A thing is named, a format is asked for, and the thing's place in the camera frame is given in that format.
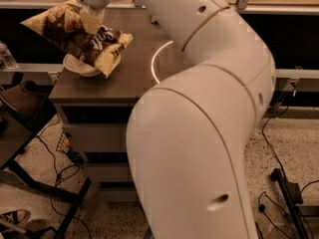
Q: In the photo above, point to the black table frame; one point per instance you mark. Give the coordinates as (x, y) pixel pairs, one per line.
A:
(13, 139)

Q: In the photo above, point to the grey drawer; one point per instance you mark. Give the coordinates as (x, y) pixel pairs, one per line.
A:
(119, 195)
(108, 172)
(96, 137)

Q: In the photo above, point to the wire basket with items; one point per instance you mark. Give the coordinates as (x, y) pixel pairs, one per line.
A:
(64, 146)

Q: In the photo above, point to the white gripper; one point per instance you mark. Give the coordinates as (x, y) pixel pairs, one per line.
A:
(92, 13)

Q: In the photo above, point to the black and white sneaker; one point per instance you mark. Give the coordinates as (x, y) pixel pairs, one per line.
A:
(18, 217)

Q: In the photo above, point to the black metal stand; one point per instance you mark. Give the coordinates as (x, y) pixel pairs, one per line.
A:
(296, 210)

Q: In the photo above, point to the top grey drawer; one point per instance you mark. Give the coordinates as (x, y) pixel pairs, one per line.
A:
(96, 137)

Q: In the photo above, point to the white paper bowl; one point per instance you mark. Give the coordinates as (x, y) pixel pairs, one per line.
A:
(75, 65)

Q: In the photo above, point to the bottom grey drawer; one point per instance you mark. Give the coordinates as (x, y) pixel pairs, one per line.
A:
(119, 195)

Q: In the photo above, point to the blue tape cross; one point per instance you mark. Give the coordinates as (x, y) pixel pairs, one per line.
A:
(148, 234)

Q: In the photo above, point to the brown chip bag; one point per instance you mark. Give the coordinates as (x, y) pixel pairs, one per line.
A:
(62, 26)

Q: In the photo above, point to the middle grey drawer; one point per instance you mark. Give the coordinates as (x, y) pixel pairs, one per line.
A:
(108, 172)

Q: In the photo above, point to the brown chair seat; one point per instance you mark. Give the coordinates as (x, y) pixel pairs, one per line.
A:
(27, 103)

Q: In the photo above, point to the clear plastic water bottle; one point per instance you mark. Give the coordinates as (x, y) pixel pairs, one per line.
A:
(7, 57)

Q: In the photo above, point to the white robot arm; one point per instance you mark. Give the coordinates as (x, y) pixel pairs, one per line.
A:
(186, 135)

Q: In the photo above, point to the grey drawer cabinet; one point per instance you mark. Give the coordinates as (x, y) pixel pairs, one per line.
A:
(150, 57)

